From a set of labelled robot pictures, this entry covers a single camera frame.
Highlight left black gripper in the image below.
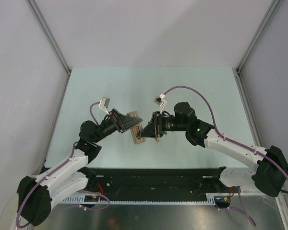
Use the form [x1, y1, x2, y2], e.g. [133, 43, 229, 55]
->
[93, 109, 142, 143]

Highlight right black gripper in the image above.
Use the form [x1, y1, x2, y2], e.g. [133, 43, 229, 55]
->
[139, 111, 188, 138]

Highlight white remote control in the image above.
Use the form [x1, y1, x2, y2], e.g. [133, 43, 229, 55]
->
[127, 111, 146, 145]

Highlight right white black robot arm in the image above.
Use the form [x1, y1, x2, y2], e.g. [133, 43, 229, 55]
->
[138, 102, 288, 197]

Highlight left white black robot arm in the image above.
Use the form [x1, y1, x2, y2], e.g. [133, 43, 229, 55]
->
[15, 109, 142, 229]

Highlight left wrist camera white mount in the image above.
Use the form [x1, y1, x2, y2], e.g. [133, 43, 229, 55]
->
[99, 97, 110, 114]

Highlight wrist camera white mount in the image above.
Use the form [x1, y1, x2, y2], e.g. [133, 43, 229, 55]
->
[154, 94, 168, 113]
[99, 97, 110, 114]

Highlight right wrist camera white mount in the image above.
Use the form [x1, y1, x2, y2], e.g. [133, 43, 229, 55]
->
[154, 94, 168, 113]

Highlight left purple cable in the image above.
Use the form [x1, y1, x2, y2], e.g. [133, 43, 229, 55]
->
[16, 102, 110, 227]

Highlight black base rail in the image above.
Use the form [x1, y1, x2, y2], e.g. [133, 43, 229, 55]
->
[39, 167, 271, 202]

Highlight grey slotted cable duct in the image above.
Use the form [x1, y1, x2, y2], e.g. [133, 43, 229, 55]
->
[60, 193, 218, 205]

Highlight left aluminium frame post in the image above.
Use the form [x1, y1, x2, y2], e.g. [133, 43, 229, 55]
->
[25, 0, 71, 77]

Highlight aluminium frame post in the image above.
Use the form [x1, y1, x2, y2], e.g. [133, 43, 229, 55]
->
[236, 0, 283, 75]
[25, 0, 71, 77]

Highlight right aluminium frame post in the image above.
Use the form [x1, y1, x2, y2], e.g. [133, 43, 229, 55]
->
[236, 0, 283, 75]

